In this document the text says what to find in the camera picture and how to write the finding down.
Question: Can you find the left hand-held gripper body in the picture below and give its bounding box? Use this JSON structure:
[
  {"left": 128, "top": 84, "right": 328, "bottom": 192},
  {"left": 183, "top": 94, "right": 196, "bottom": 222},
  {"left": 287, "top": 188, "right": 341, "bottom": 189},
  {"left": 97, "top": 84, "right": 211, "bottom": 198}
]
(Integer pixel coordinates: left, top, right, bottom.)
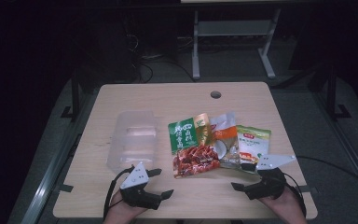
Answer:
[{"left": 119, "top": 161, "right": 162, "bottom": 210}]

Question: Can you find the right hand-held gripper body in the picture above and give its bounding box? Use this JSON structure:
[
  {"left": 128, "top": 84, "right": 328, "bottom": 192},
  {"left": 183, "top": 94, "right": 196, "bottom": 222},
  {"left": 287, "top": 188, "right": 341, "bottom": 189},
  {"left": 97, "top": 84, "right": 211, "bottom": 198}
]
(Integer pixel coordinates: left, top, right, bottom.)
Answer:
[{"left": 245, "top": 154, "right": 296, "bottom": 201}]

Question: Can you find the white packet with green top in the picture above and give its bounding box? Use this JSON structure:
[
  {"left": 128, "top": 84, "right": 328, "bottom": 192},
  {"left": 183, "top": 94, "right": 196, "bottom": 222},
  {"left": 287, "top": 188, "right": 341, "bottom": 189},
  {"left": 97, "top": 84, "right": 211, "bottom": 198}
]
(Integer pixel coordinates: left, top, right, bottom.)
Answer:
[{"left": 236, "top": 124, "right": 272, "bottom": 175}]

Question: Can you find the white and orange packet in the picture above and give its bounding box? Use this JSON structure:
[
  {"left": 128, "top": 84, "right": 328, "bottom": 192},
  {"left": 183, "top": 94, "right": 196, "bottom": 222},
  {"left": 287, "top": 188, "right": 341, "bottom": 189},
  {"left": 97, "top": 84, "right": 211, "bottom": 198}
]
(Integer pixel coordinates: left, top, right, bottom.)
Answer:
[{"left": 209, "top": 111, "right": 241, "bottom": 171}]

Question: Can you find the clear plastic container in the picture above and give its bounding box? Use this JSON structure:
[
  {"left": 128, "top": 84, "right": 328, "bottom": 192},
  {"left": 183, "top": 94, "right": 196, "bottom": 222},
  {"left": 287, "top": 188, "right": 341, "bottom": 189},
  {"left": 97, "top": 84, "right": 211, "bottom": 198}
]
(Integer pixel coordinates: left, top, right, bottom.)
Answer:
[{"left": 105, "top": 110, "right": 159, "bottom": 174}]

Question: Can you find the green seasoning packet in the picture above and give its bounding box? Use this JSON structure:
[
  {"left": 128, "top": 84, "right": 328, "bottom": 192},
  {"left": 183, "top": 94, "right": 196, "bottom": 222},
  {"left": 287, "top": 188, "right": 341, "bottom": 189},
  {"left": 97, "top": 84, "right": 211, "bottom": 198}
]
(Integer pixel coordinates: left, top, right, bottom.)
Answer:
[{"left": 167, "top": 112, "right": 222, "bottom": 179}]

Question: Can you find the person's right hand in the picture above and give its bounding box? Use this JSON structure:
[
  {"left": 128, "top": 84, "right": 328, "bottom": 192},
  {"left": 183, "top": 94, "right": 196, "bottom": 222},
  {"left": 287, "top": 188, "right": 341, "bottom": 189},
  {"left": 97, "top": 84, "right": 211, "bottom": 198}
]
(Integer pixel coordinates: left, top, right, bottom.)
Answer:
[{"left": 259, "top": 186, "right": 308, "bottom": 224}]

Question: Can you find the person's left hand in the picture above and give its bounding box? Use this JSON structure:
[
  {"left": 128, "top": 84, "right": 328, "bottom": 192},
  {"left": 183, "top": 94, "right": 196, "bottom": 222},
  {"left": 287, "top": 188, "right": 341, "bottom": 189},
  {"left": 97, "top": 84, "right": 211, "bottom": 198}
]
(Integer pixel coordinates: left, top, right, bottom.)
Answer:
[{"left": 103, "top": 189, "right": 147, "bottom": 224}]

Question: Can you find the black metal stand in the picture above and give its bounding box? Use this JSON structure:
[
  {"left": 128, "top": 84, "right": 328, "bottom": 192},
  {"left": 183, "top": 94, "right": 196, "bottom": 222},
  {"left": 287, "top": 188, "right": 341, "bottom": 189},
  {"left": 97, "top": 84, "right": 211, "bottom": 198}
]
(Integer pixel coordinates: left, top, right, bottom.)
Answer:
[
  {"left": 60, "top": 71, "right": 82, "bottom": 121},
  {"left": 325, "top": 64, "right": 352, "bottom": 121}
]

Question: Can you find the white metal stand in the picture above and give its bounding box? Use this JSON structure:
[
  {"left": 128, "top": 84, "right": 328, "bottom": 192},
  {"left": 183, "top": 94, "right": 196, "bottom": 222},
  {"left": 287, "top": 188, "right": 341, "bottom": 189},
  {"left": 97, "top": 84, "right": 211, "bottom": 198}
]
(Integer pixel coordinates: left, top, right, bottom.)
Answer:
[{"left": 191, "top": 8, "right": 282, "bottom": 80}]

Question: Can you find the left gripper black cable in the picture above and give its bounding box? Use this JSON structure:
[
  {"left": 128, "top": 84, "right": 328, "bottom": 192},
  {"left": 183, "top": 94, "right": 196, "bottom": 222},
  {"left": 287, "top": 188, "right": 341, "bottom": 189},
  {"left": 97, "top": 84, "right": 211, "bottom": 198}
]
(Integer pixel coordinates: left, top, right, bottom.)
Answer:
[{"left": 103, "top": 166, "right": 135, "bottom": 219}]

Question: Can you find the black floor cable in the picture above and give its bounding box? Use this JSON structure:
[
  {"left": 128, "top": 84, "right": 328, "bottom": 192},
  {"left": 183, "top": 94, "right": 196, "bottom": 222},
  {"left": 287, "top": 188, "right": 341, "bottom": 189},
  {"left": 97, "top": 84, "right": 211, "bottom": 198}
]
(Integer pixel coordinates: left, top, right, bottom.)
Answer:
[{"left": 296, "top": 155, "right": 358, "bottom": 194}]

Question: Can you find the aluminium rail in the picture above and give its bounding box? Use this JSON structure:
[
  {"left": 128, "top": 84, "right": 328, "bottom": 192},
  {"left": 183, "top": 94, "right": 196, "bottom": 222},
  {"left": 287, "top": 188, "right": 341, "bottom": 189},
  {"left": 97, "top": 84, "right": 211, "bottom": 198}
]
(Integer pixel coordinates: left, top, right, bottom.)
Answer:
[
  {"left": 21, "top": 88, "right": 101, "bottom": 224},
  {"left": 310, "top": 90, "right": 358, "bottom": 202}
]

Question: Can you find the tangle of black cables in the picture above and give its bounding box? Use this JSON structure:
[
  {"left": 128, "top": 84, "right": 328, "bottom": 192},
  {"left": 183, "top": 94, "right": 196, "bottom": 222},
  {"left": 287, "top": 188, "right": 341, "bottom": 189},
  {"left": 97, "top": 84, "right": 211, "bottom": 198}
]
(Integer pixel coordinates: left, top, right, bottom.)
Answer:
[{"left": 125, "top": 32, "right": 198, "bottom": 84}]

